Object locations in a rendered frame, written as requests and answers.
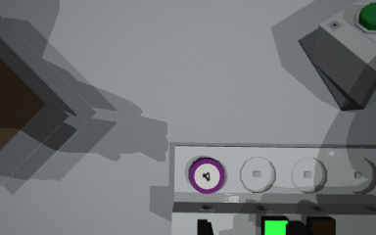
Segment grey tray with round recesses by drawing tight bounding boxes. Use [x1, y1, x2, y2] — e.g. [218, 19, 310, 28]
[171, 145, 376, 235]

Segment grey button housing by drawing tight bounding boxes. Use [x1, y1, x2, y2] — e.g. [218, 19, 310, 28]
[298, 0, 376, 111]

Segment brown cardboard box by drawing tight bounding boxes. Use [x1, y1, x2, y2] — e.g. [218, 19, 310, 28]
[0, 58, 46, 150]

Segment purple screw cap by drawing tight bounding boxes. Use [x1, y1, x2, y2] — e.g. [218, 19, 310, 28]
[189, 158, 224, 194]

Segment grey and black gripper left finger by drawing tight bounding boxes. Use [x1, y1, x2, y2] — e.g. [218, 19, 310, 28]
[197, 219, 213, 235]

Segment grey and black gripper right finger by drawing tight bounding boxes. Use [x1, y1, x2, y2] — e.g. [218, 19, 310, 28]
[285, 220, 315, 235]

